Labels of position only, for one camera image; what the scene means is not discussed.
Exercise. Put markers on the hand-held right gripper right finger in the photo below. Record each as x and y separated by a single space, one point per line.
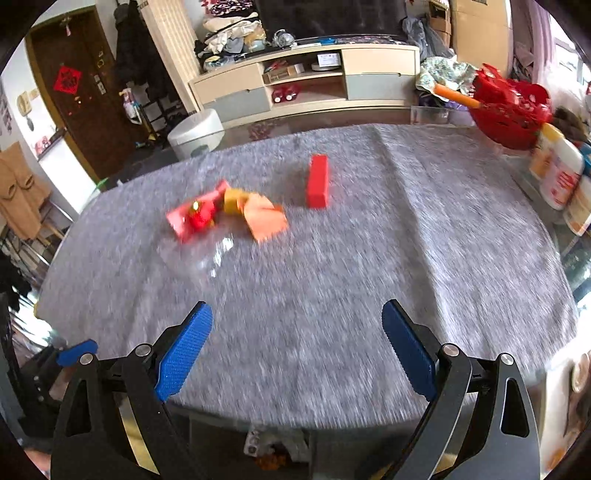
408 353

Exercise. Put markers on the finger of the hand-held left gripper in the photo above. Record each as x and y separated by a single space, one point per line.
76 352

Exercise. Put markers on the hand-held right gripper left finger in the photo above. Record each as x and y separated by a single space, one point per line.
184 353

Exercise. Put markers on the clear plastic wrapper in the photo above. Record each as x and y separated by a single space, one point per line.
203 258

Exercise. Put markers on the dark waste bin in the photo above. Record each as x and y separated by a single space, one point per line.
217 447

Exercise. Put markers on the red candy wrapper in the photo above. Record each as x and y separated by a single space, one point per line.
196 219

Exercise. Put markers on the orange paper wrapper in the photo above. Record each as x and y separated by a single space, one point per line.
265 217

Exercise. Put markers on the yellow candy wrapper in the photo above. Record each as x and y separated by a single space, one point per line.
233 201

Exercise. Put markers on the red rectangular box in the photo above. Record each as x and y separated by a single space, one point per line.
318 182

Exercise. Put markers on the grey woven table mat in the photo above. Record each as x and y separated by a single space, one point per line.
346 258

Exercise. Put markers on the white round stool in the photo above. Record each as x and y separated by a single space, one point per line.
196 136

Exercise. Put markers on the brown wooden door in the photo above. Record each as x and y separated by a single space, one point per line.
92 129

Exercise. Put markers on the white bottle orange label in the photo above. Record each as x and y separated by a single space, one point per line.
579 207

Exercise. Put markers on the white bottle pink label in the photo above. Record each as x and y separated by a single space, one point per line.
561 177

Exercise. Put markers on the yellow capped white bottle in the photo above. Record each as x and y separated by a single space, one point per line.
541 152

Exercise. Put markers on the white teal toy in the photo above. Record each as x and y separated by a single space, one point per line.
130 108

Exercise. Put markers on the orange stick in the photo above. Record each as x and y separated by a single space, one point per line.
455 96

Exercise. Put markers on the red openwork basket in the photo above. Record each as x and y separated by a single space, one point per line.
508 110

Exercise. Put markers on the cream television cabinet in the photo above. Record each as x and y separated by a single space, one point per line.
378 85

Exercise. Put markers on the red diamond door sign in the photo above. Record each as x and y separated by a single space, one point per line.
67 81

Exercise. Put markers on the brown furry item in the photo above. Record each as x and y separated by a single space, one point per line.
568 124

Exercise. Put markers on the floral cloth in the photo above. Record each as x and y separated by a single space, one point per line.
445 71

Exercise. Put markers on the flat cardboard box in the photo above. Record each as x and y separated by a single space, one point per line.
284 74

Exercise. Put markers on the dark hanging coats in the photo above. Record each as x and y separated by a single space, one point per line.
138 55

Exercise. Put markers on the small white box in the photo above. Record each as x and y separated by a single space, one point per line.
328 61

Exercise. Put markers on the cream woven tall panel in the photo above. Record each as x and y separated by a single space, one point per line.
171 50

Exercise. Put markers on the grey plastic bag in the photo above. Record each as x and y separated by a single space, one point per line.
420 37

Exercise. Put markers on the pile of clothes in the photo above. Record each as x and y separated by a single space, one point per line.
231 34

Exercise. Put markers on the cream standing air conditioner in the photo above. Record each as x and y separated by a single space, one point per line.
480 32

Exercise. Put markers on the cardboard boxes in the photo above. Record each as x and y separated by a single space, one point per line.
439 21

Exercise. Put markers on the pink curtain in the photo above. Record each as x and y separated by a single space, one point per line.
531 41

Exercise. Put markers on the window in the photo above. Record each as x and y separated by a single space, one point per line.
572 60

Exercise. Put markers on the black television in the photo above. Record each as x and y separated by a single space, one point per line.
332 18

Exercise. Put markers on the wall intercom phone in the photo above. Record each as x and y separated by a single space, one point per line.
27 101

